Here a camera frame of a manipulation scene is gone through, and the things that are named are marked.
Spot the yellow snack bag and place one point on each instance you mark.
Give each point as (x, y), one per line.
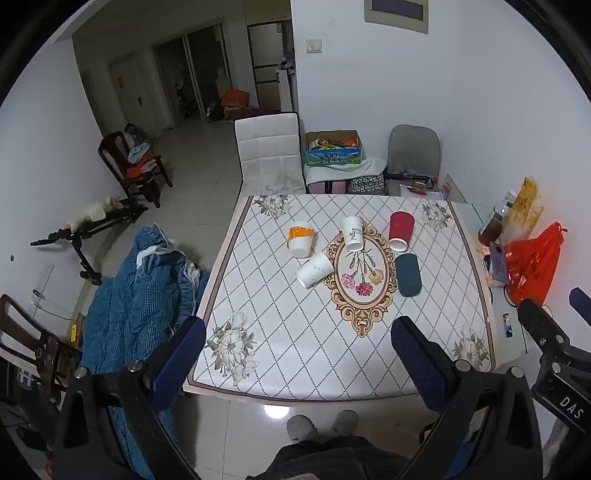
(524, 207)

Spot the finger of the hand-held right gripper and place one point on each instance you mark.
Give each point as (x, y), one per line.
(542, 323)
(581, 300)

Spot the red plastic bag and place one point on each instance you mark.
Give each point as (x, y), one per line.
(531, 267)

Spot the person's legs in dark trousers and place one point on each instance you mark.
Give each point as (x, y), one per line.
(332, 459)

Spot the white dining table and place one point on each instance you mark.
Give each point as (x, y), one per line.
(468, 217)

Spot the white printed paper cup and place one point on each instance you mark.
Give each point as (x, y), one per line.
(353, 233)

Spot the purple packet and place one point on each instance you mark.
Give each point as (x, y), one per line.
(498, 263)

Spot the small photo card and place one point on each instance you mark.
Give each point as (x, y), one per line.
(508, 325)

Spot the black tripod stand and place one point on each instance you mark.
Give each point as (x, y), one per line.
(83, 256)

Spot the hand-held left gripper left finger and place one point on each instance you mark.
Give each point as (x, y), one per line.
(178, 355)

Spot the grey wall panel box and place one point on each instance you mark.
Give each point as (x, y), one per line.
(396, 10)

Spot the plain white paper cup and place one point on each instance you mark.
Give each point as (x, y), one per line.
(314, 272)

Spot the brown bottle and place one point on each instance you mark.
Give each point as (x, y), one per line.
(490, 228)

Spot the dark blue glasses case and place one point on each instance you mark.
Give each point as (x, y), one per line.
(407, 274)

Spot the white padded chair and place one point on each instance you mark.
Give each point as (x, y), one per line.
(268, 147)

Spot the white board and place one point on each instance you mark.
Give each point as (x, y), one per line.
(459, 191)

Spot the grey padded chair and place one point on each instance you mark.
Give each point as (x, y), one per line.
(413, 147)

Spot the grey slipper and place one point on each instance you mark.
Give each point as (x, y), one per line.
(344, 422)
(302, 427)

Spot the black and white patterned bag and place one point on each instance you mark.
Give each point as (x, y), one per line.
(365, 184)

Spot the orange and white cup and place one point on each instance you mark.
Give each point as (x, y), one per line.
(301, 240)

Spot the white light switch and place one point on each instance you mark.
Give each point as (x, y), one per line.
(314, 46)

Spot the red cup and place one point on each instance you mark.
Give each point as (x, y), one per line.
(400, 228)

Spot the yellow tool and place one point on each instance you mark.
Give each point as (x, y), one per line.
(73, 333)

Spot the pile of clothes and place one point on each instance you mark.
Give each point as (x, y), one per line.
(138, 157)

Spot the dark wooden chair with clothes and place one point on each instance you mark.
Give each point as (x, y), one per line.
(113, 150)

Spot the orange basket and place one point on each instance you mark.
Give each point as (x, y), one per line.
(234, 98)

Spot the cardboard box with blue print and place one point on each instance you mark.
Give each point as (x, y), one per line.
(332, 157)

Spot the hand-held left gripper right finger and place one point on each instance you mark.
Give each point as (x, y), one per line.
(415, 360)

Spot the white cloth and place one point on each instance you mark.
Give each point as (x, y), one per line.
(364, 166)

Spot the blue quilted blanket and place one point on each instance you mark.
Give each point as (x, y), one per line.
(124, 304)

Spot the floral diamond pattern tablecloth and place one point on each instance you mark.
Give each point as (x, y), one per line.
(277, 314)

